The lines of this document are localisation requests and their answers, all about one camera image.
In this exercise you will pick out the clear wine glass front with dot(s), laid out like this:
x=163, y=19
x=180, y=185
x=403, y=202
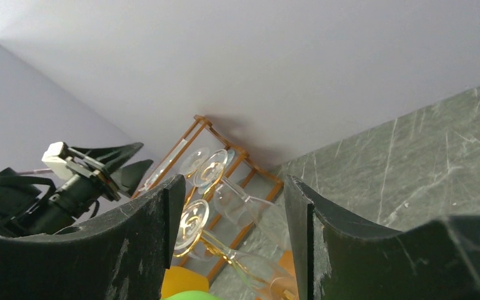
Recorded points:
x=235, y=204

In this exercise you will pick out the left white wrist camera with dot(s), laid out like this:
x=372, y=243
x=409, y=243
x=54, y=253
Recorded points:
x=55, y=158

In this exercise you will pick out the gold wire glass rack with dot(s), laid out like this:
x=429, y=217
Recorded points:
x=261, y=275

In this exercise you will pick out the orange plastic wine glass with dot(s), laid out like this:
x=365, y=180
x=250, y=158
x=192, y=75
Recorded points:
x=178, y=279

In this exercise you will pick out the green plastic wine glass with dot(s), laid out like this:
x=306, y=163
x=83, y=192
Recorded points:
x=193, y=295

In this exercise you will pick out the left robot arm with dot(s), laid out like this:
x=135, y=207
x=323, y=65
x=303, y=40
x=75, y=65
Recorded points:
x=48, y=200

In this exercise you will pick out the white packaged item top shelf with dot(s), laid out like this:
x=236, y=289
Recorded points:
x=161, y=169

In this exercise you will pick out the clear wine glass back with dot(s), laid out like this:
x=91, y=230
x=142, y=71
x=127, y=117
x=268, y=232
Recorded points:
x=194, y=161

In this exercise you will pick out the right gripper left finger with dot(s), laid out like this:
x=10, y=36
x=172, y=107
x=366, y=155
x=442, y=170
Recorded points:
x=121, y=254

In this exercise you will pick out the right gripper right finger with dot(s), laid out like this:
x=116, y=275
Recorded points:
x=340, y=255

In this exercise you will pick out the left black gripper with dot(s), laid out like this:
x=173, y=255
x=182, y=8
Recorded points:
x=98, y=172

